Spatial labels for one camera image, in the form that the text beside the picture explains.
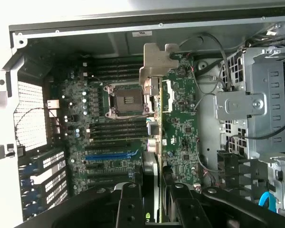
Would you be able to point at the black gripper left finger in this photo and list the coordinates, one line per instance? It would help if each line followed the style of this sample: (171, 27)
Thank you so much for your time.
(130, 206)

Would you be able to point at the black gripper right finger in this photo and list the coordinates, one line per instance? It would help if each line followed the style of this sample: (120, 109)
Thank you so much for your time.
(190, 209)

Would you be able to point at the short black expansion slot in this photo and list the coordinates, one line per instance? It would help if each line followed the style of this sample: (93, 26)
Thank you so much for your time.
(93, 166)

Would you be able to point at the blue expansion slot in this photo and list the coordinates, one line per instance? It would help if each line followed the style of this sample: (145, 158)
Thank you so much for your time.
(107, 156)

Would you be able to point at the green motherboard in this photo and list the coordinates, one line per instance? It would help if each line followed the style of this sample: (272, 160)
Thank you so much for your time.
(185, 142)

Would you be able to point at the black open PC case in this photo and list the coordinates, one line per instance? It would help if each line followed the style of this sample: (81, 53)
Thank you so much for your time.
(209, 142)

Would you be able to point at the RAM slot black clips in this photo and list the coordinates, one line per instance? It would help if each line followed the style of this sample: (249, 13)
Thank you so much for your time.
(114, 69)
(118, 134)
(118, 124)
(118, 79)

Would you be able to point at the RAM slot white clips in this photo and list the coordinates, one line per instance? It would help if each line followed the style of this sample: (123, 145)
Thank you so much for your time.
(118, 129)
(114, 74)
(114, 64)

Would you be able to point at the CPU socket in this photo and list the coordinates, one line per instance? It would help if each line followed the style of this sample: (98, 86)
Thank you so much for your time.
(126, 99)

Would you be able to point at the socket locking lever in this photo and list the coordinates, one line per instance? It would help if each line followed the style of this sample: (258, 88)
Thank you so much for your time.
(93, 76)

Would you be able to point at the coin cell battery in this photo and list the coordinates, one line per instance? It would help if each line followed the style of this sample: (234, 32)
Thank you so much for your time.
(182, 71)

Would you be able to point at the perforated metal drive cage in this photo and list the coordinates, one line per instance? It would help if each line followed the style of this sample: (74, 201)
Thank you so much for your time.
(263, 78)

